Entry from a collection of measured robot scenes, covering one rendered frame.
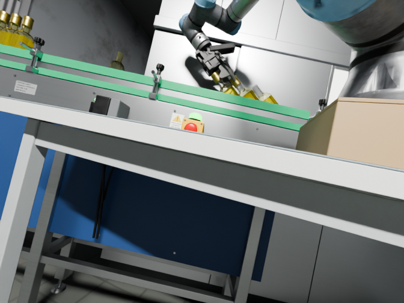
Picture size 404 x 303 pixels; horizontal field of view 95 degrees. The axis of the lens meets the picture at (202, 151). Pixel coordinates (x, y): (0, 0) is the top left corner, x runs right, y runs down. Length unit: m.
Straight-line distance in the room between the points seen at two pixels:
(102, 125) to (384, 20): 0.46
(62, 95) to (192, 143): 0.64
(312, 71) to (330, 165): 0.91
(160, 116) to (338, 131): 0.54
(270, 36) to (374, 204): 1.00
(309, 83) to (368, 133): 0.84
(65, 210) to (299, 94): 1.14
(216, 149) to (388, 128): 0.22
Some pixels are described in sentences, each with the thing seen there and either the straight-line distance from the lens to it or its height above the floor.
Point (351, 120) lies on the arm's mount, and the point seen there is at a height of 0.80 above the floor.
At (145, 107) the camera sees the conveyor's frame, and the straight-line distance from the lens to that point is 0.71.
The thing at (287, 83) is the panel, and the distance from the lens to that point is 1.09.
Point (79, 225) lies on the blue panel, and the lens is 0.85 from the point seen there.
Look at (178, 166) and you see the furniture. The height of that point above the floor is 0.69.
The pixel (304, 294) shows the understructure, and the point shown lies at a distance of 1.28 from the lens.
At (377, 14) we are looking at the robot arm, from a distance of 0.37.
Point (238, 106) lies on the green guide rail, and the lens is 0.72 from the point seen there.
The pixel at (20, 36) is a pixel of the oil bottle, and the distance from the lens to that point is 1.25.
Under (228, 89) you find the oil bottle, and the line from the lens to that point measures 0.84.
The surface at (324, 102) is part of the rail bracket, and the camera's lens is 0.80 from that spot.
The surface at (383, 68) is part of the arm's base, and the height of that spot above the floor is 0.90.
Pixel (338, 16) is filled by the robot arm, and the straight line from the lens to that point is 0.36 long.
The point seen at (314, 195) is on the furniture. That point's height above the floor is 0.69.
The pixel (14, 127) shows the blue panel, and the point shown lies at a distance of 0.98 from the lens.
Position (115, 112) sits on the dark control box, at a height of 0.79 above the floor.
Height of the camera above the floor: 0.71
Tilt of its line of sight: 2 degrees up
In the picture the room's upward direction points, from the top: 13 degrees clockwise
